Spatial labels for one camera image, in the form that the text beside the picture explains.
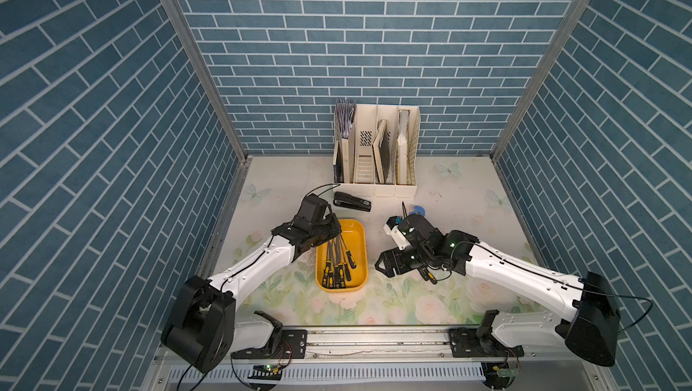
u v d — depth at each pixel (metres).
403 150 0.91
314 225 0.66
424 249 0.58
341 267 0.87
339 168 0.96
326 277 0.85
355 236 0.94
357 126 1.11
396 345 0.75
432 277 0.85
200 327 0.40
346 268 0.87
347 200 1.03
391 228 0.72
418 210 1.01
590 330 0.39
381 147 0.96
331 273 0.86
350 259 0.81
